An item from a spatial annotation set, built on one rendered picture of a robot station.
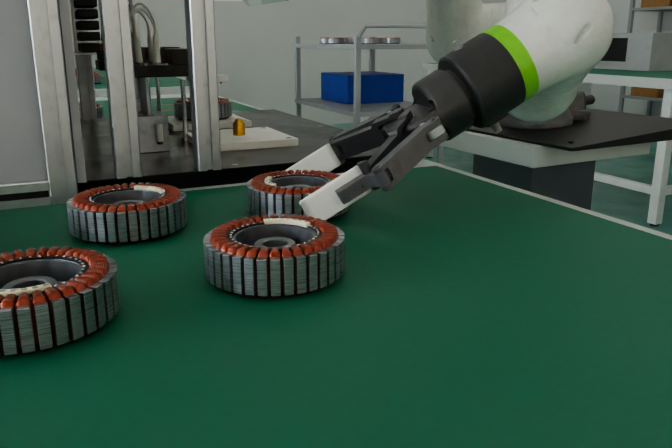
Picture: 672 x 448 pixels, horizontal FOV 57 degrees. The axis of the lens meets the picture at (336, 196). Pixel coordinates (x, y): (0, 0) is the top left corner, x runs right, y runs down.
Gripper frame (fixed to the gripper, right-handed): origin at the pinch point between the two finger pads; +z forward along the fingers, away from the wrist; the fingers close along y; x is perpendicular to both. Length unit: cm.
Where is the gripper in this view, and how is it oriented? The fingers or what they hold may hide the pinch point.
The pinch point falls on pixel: (303, 192)
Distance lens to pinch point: 68.1
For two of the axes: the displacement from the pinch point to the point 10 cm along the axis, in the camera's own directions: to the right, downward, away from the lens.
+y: -2.3, -2.4, 9.4
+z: -8.4, 5.3, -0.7
